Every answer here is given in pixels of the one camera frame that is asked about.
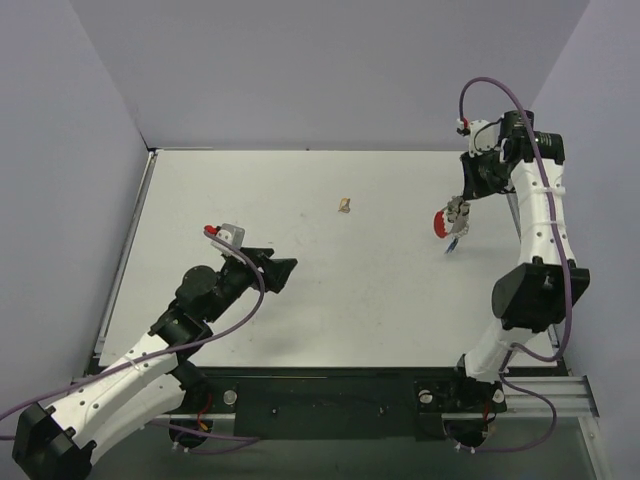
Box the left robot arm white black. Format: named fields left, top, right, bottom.
left=12, top=247, right=298, bottom=479

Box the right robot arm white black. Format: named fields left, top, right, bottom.
left=446, top=110, right=590, bottom=409

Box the key with blue tag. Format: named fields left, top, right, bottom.
left=445, top=238, right=459, bottom=254

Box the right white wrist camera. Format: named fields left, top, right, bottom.
left=456, top=118, right=502, bottom=157

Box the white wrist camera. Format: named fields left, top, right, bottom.
left=456, top=118, right=502, bottom=157
left=203, top=223, right=245, bottom=256

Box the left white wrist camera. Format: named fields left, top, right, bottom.
left=203, top=223, right=245, bottom=256

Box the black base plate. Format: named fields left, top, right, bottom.
left=139, top=367, right=506, bottom=444

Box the aluminium frame rail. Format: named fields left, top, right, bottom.
left=155, top=374, right=597, bottom=419

